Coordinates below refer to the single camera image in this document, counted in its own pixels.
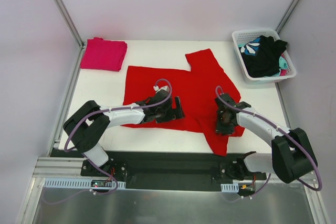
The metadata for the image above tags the red t shirt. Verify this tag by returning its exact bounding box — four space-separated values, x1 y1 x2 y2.
123 49 241 156

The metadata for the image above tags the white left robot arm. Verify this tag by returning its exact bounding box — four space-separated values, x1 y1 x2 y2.
63 86 185 176

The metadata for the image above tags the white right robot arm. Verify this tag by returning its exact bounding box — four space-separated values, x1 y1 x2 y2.
215 93 318 184

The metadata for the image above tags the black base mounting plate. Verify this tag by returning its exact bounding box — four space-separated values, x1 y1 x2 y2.
51 149 274 190

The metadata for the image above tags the black t shirt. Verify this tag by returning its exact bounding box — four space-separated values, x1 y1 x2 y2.
241 35 289 78

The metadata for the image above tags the folded magenta t shirt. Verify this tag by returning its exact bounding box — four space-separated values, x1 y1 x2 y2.
80 37 128 72

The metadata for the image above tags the right white cable duct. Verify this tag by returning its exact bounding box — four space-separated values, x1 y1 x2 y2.
220 183 239 193

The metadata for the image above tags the white cable duct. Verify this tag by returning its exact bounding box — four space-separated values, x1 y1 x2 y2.
44 178 126 190
220 183 239 193

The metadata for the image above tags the aluminium rail right side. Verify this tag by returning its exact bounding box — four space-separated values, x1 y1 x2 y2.
299 170 317 184

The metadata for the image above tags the aluminium rail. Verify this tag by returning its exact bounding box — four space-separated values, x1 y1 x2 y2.
299 170 317 184
33 157 85 177

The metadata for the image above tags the aluminium rail left side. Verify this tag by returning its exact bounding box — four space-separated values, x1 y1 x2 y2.
33 157 85 177

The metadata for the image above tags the left white cable duct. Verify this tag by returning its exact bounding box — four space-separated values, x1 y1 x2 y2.
44 178 126 190

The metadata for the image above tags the left aluminium frame post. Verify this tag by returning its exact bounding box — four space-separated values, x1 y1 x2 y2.
39 0 85 49

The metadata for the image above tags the aluminium frame post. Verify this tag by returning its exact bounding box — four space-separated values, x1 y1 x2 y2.
272 0 317 35
39 0 85 49

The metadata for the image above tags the right aluminium frame post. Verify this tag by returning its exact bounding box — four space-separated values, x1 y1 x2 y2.
272 0 317 35

